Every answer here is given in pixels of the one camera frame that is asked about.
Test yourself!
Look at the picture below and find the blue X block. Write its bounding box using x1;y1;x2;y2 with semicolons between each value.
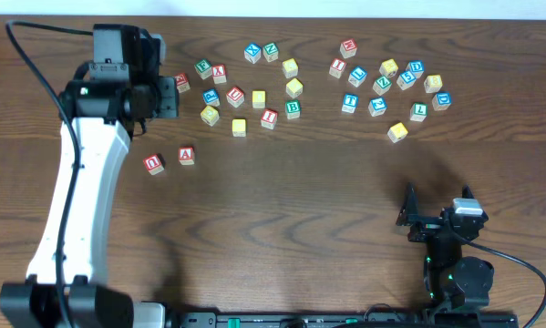
243;43;262;64

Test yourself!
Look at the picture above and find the yellow O block middle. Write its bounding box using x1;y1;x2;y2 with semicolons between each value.
252;90;266;109

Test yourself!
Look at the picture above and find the green Z block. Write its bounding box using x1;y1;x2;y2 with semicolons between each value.
373;76;392;96

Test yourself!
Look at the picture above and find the green B block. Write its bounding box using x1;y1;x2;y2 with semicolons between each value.
285;100;302;119

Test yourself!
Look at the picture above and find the blue 2 block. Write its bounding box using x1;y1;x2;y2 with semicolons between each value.
368;97;387;117

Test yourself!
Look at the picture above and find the yellow block by P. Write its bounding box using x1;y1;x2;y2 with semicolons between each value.
201;106;220;127

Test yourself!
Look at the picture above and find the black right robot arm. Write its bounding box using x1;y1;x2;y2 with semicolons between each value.
397;184;494;317

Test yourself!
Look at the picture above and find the yellow 8 block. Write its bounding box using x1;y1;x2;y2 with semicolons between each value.
424;75;443;94

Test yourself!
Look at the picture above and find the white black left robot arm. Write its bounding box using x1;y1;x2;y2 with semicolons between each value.
0;77;178;327

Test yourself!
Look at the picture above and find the red I block left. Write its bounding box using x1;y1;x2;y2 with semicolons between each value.
261;108;278;129

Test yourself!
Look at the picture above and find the yellow block soccer side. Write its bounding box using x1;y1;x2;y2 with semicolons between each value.
379;58;398;78

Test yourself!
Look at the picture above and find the blue L block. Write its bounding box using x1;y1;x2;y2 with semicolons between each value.
348;66;367;87

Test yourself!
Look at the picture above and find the red block top right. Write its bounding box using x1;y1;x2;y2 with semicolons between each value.
340;38;357;59

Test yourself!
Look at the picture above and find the green 7 block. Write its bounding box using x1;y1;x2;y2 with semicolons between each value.
409;102;428;122

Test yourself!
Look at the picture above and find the red A block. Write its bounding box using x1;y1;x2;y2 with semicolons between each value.
178;147;195;165

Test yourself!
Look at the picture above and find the green N block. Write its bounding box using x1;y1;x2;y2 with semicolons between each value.
263;42;279;62

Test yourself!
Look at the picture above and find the red U block middle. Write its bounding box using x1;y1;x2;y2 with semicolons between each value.
226;87;244;108

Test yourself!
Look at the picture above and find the blue d block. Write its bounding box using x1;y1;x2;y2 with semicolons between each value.
432;92;452;111
406;60;425;78

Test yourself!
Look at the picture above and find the red G block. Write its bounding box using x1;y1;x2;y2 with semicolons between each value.
174;73;191;94

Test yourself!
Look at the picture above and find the yellow block lower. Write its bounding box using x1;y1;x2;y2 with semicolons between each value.
285;77;304;98

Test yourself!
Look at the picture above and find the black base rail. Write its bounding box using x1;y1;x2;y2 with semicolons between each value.
164;310;518;328

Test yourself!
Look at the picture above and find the blue P block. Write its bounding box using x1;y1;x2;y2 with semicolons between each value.
202;88;220;107

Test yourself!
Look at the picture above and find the blue D block upper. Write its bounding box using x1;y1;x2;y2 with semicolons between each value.
406;60;425;78

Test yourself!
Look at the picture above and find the red I block right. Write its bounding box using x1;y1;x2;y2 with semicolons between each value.
329;58;346;78

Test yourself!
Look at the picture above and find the yellow K block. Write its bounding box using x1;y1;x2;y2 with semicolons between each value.
387;122;408;143

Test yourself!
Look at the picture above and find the red u block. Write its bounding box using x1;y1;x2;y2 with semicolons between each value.
226;87;244;108
143;154;164;175

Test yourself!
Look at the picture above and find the blue 5 block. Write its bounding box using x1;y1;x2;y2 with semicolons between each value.
397;70;417;90

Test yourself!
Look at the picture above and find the red i block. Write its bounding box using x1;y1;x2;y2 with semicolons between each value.
329;58;346;78
261;108;278;129

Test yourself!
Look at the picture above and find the red U block near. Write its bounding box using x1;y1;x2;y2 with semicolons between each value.
143;154;164;175

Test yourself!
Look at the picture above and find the red Y block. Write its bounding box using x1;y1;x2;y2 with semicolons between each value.
211;65;227;84

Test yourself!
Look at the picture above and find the blue D block right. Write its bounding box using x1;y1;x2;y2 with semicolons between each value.
432;92;452;111

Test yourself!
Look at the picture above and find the yellow block upper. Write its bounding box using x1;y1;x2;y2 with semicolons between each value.
283;58;299;78

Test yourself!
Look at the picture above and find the green F block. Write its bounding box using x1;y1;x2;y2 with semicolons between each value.
194;58;212;80

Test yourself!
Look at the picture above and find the yellow o block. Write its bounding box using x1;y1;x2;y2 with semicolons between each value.
252;90;266;109
232;118;247;137

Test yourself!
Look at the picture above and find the yellow O block front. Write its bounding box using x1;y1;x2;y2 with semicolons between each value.
232;118;247;137

